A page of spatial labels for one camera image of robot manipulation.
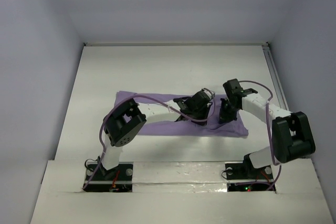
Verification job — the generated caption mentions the aluminium rail on right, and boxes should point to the aluminium rail on right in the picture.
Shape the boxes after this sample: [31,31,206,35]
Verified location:
[262,46,289,110]

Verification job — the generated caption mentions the purple t shirt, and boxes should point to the purple t shirt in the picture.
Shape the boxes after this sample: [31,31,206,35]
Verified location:
[115,90,249,138]

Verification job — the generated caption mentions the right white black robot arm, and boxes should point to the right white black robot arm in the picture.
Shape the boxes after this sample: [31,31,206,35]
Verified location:
[219,79,316,179]

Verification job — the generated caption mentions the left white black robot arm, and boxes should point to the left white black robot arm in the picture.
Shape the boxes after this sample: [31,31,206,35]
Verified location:
[96,88,215,180]

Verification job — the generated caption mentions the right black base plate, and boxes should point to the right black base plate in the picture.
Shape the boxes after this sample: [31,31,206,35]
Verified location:
[221,163,275,192]

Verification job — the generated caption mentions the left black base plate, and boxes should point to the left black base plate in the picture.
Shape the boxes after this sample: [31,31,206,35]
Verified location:
[83,162,133,193]

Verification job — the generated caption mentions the purple cable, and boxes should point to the purple cable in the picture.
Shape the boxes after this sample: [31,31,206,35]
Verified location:
[82,87,217,190]
[240,80,283,192]

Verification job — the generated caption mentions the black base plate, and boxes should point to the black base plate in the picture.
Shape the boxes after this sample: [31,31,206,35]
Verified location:
[221,163,275,192]
[83,162,133,193]

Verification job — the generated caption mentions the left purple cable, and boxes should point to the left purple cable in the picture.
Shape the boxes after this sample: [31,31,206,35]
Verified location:
[82,87,217,190]

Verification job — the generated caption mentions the silver foil strip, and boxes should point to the silver foil strip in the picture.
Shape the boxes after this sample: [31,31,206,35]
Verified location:
[132,162,227,193]

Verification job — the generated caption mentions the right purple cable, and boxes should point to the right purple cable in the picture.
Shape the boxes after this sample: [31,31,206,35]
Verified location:
[240,80,283,192]

